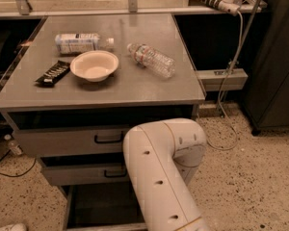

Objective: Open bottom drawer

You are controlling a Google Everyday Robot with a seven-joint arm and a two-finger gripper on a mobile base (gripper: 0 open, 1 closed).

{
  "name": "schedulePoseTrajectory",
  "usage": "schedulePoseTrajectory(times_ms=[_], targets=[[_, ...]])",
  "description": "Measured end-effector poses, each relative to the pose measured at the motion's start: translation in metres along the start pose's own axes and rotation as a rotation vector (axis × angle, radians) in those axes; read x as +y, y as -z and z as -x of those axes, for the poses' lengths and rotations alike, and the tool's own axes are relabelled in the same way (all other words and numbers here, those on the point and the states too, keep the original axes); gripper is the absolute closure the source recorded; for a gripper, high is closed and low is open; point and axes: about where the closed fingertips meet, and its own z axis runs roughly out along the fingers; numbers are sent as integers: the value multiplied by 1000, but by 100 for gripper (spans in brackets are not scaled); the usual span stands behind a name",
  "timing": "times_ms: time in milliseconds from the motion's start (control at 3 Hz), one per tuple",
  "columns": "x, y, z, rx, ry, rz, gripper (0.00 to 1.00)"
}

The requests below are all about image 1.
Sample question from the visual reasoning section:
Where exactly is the grey drawer cabinet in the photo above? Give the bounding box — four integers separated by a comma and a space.
0, 13, 207, 191

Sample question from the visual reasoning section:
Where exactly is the grey middle drawer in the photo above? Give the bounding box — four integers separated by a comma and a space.
39, 152, 129, 186

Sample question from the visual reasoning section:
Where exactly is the clear plastic water bottle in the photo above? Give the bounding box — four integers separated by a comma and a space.
127, 43, 175, 79

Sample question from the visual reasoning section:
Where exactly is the black floor cable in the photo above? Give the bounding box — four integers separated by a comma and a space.
0, 149, 37, 179

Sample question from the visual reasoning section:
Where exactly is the grey metal rail box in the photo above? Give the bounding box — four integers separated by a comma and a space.
197, 68, 248, 91

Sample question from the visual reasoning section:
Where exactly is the white power cable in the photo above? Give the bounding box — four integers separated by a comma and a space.
205, 10, 246, 152

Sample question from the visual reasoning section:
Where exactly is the grey drawer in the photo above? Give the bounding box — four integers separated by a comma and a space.
13, 125, 129, 157
39, 152, 129, 186
63, 182, 147, 231

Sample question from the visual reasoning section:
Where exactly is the white paper bowl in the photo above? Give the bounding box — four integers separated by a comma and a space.
70, 50, 118, 82

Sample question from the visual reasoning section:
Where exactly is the black snack bar wrapper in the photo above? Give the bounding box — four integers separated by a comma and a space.
36, 61, 70, 87

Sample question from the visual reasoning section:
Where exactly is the white shoe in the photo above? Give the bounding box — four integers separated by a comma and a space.
0, 223, 27, 231

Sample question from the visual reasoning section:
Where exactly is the dark cabinet at right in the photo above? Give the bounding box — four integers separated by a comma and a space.
242, 0, 289, 136

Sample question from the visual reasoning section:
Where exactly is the white labelled bottle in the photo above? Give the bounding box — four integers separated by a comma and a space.
54, 32, 116, 55

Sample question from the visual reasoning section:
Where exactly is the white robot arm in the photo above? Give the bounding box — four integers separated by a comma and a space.
122, 118, 210, 231

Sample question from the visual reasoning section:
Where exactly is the grey bottom drawer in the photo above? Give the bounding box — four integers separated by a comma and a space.
63, 182, 147, 231

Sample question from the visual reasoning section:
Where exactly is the grey top drawer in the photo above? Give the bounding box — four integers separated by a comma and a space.
13, 125, 129, 157

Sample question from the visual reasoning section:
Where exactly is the white power strip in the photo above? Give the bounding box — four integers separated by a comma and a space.
189, 0, 242, 17

